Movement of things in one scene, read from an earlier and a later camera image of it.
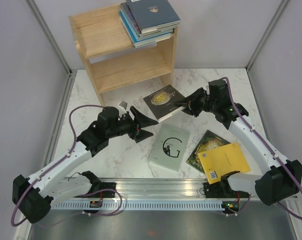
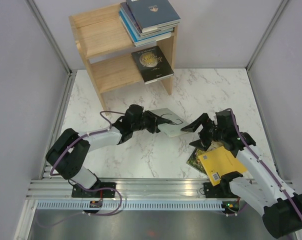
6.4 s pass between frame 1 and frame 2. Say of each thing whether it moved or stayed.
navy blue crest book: stayed
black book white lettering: moved
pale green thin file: moved
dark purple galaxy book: stayed
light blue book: stayed
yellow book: stayed
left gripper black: moved
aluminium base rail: stayed
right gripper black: moved
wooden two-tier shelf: stayed
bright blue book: stayed
